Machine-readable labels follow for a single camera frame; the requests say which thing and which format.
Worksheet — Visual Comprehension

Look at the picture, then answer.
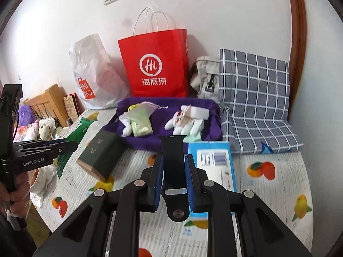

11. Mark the grey checked cushion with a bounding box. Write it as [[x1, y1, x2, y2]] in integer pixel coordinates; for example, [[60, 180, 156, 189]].
[[218, 48, 304, 154]]

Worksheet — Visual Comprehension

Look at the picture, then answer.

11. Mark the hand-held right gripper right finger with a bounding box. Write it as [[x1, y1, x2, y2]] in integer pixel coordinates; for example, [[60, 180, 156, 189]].
[[184, 154, 313, 257]]

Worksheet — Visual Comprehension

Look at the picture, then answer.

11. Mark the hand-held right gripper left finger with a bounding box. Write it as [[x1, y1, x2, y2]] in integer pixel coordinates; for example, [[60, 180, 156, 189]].
[[32, 153, 164, 257]]

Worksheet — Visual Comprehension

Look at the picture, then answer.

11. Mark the white tissue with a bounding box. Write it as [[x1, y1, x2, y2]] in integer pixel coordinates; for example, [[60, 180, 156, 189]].
[[119, 112, 134, 137]]

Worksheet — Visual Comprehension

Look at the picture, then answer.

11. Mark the wooden headboard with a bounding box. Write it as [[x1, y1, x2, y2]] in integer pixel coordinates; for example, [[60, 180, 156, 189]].
[[23, 84, 69, 127]]

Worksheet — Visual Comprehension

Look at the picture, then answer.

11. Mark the purple plush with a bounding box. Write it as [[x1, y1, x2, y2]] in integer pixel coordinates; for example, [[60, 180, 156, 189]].
[[18, 104, 36, 127]]

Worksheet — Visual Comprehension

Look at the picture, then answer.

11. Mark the white paper bowl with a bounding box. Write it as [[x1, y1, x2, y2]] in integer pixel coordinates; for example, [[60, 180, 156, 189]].
[[29, 163, 58, 193]]

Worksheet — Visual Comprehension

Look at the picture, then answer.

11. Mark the purple towel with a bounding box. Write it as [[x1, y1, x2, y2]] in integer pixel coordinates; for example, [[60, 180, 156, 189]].
[[103, 98, 223, 150]]

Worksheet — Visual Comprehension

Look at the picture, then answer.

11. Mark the mint green cloth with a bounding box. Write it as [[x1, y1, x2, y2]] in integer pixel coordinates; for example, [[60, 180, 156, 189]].
[[185, 132, 202, 143]]

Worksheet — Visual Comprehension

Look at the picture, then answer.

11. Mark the black watch strap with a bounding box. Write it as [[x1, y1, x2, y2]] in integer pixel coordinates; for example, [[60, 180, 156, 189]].
[[159, 135, 189, 223]]

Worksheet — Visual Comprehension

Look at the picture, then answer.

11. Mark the white sponge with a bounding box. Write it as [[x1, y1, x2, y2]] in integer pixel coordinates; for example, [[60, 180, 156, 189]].
[[185, 105, 210, 121]]

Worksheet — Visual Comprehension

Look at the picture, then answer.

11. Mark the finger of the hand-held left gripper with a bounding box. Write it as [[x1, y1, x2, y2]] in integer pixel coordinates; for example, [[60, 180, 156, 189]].
[[16, 140, 79, 159], [13, 138, 65, 148]]

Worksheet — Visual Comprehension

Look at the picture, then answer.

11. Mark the patterned book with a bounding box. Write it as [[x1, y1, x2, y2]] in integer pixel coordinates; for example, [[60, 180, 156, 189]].
[[63, 94, 81, 118]]

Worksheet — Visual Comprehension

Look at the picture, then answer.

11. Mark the red paper bag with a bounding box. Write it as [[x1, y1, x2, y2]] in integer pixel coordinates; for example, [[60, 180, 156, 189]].
[[118, 6, 190, 98]]

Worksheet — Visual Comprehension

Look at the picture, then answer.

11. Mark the green tissue pack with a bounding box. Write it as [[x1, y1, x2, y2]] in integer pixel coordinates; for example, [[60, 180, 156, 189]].
[[129, 106, 154, 137]]

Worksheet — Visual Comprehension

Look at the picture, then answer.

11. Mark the green tin box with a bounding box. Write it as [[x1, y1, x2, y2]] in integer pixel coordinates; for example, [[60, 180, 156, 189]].
[[76, 131, 127, 181]]

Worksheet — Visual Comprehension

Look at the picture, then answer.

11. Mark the person's left hand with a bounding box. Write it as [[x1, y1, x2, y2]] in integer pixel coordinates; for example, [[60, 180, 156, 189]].
[[0, 171, 31, 220]]

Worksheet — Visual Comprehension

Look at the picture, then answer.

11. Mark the person's left forearm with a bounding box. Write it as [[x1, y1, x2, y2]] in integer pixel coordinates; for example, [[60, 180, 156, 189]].
[[0, 214, 38, 257]]

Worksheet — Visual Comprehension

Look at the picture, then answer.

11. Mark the white plastic shopping bag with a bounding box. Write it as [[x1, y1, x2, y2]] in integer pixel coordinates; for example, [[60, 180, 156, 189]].
[[69, 33, 129, 110]]

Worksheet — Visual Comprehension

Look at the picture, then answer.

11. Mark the green plastic bag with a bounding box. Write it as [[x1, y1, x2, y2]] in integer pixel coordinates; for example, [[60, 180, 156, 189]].
[[57, 116, 95, 179]]

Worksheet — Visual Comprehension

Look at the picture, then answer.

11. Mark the white cotton glove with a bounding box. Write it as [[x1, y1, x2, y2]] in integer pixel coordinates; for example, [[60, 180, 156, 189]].
[[186, 118, 205, 136], [164, 118, 189, 136]]

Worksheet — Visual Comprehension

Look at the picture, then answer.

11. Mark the brown wooden door frame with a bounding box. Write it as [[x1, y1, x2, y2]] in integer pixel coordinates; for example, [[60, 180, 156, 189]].
[[285, 0, 307, 121]]

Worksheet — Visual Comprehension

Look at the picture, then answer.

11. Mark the beige backpack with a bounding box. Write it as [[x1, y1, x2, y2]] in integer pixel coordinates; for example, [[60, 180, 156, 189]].
[[190, 56, 221, 99]]

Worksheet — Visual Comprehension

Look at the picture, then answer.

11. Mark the fruit printed tablecloth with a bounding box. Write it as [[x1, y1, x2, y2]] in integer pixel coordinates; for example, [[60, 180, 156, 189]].
[[36, 110, 314, 257]]

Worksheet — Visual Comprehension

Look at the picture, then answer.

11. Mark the blue cardboard box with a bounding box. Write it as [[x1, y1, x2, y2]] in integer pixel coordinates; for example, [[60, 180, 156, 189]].
[[188, 140, 238, 215]]

